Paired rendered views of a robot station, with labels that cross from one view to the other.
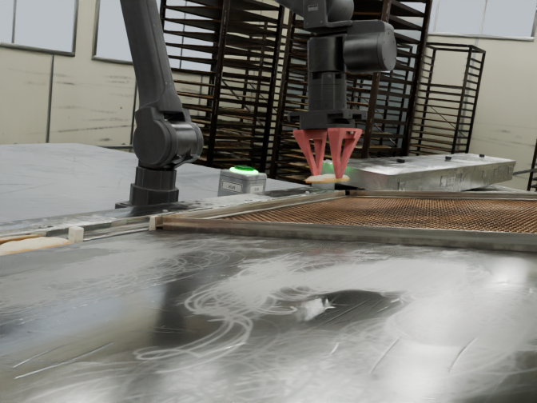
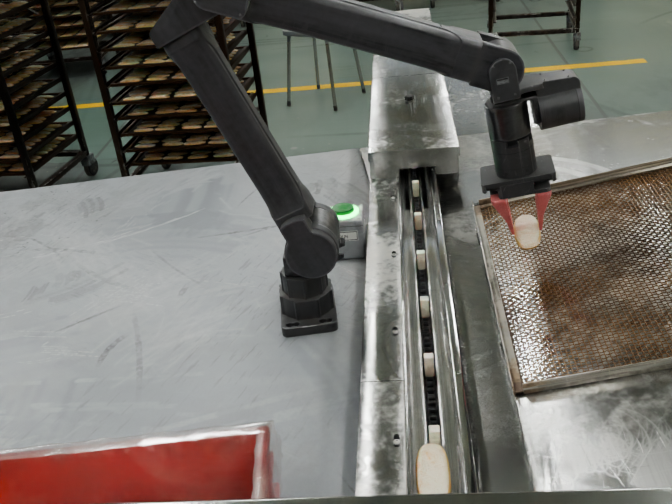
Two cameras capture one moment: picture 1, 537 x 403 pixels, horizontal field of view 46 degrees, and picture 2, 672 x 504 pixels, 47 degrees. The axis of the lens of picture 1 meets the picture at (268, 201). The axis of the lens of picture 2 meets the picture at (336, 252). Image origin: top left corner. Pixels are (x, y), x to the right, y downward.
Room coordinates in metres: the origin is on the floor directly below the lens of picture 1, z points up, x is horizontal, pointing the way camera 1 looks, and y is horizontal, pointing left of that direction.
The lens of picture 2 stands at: (0.16, 0.60, 1.49)
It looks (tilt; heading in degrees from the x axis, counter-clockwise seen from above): 29 degrees down; 335
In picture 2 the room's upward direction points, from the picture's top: 7 degrees counter-clockwise
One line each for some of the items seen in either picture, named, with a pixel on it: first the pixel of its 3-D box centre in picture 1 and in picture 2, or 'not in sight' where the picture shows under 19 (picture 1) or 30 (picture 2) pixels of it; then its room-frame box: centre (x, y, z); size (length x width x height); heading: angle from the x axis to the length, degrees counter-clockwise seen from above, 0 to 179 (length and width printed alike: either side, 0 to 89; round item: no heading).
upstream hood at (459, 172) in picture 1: (438, 170); (407, 73); (1.91, -0.49, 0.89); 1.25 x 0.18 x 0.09; 148
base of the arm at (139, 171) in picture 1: (154, 190); (305, 291); (1.12, 0.21, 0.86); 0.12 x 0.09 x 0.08; 156
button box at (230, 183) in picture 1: (241, 198); (347, 239); (1.26, 0.05, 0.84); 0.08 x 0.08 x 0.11; 58
